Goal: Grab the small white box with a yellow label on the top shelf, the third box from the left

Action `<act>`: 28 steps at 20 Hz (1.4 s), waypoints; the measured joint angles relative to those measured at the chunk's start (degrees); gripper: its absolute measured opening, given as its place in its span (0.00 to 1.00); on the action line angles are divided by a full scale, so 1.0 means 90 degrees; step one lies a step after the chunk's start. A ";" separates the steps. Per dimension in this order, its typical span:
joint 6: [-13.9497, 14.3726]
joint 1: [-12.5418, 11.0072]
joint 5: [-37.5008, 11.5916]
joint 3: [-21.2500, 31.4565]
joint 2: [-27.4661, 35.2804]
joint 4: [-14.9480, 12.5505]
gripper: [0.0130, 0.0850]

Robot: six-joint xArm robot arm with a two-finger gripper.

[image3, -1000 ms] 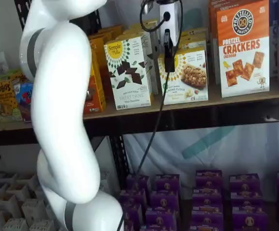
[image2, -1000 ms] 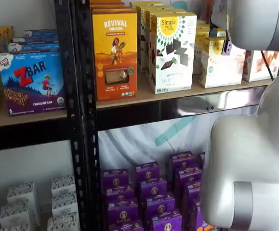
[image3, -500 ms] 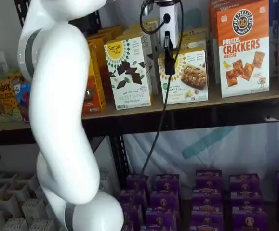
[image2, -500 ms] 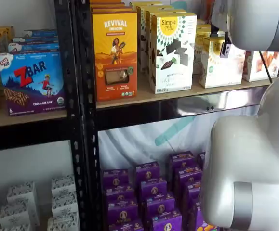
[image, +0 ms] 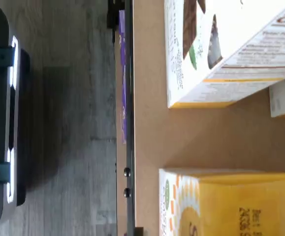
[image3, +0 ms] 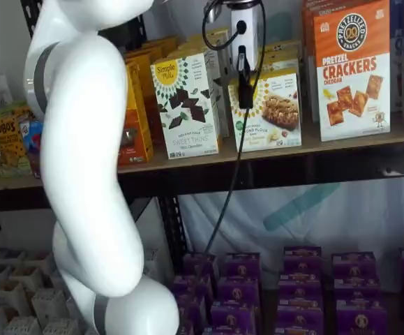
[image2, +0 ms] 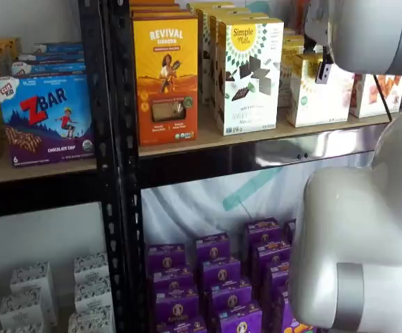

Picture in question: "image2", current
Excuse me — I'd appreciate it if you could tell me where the orange white crackers box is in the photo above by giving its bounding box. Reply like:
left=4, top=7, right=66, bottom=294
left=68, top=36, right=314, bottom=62
left=348, top=73, right=402, bottom=119

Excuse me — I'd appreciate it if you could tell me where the white patterned box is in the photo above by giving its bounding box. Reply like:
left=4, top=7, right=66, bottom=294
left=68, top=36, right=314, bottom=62
left=73, top=252, right=110, bottom=284
left=74, top=276, right=114, bottom=312
left=0, top=322, right=46, bottom=333
left=0, top=287, right=58, bottom=327
left=9, top=262, right=55, bottom=296
left=68, top=306, right=116, bottom=333

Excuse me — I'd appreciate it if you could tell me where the tall Simple Mills chocolate box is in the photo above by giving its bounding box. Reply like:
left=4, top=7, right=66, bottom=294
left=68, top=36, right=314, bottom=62
left=185, top=1, right=235, bottom=12
left=208, top=12, right=270, bottom=108
left=195, top=6, right=252, bottom=105
left=216, top=17, right=285, bottom=137

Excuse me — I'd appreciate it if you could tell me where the purple Annie's box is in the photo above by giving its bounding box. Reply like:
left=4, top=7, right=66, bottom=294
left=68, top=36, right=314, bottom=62
left=146, top=244, right=187, bottom=275
left=243, top=217, right=282, bottom=251
left=250, top=240, right=292, bottom=275
left=195, top=232, right=232, bottom=264
left=271, top=288, right=315, bottom=333
left=154, top=287, right=201, bottom=324
left=283, top=218, right=297, bottom=244
left=208, top=277, right=254, bottom=314
left=156, top=316, right=209, bottom=333
left=151, top=267, right=195, bottom=296
left=265, top=258, right=292, bottom=298
left=200, top=257, right=242, bottom=292
left=217, top=300, right=264, bottom=333

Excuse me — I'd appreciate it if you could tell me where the orange Revival Einkorn box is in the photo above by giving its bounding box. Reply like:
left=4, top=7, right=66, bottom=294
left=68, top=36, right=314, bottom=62
left=132, top=16, right=199, bottom=147
left=130, top=3, right=183, bottom=12
left=131, top=10, right=192, bottom=20

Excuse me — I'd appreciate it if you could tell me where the black metal shelf rack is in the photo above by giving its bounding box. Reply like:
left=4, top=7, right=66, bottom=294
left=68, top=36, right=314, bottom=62
left=0, top=0, right=122, bottom=333
left=105, top=0, right=401, bottom=333

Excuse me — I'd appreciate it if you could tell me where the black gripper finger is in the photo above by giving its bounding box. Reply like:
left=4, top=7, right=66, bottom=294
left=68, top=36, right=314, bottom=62
left=303, top=33, right=334, bottom=86

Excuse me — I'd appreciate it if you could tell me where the black cable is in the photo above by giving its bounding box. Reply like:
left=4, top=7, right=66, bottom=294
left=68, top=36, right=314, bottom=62
left=371, top=74, right=393, bottom=123

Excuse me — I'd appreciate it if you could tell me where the wooden shelf board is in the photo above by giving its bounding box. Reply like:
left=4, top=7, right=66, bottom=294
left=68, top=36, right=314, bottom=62
left=137, top=103, right=401, bottom=157
left=0, top=152, right=98, bottom=185

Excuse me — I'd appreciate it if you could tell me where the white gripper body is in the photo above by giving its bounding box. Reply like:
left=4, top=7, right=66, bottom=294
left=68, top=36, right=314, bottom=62
left=303, top=0, right=333, bottom=46

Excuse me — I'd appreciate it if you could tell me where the blue purple Zbar box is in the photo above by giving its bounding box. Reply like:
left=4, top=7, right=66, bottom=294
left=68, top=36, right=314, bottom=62
left=0, top=73, right=96, bottom=168
left=10, top=61, right=87, bottom=77
left=17, top=51, right=85, bottom=64
left=33, top=42, right=84, bottom=55

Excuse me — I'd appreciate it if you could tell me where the teal tape strip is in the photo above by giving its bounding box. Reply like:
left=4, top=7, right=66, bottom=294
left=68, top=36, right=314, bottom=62
left=222, top=166, right=282, bottom=212

